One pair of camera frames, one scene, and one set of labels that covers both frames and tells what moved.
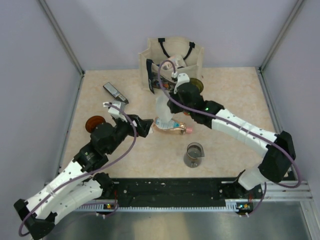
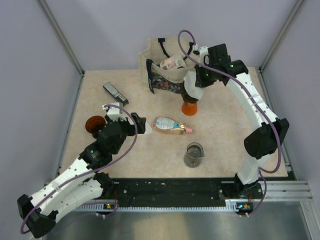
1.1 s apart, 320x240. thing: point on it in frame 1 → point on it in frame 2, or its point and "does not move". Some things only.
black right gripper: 171,103 → 200,82
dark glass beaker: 192,156 does not move
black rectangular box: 114,91 does not move
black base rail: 178,191 does not move
